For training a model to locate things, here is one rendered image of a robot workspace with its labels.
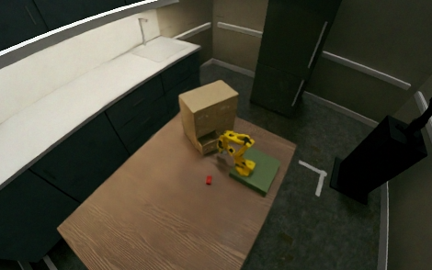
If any tan wooden chest of drawers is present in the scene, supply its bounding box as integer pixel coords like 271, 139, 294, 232
178, 80, 239, 149

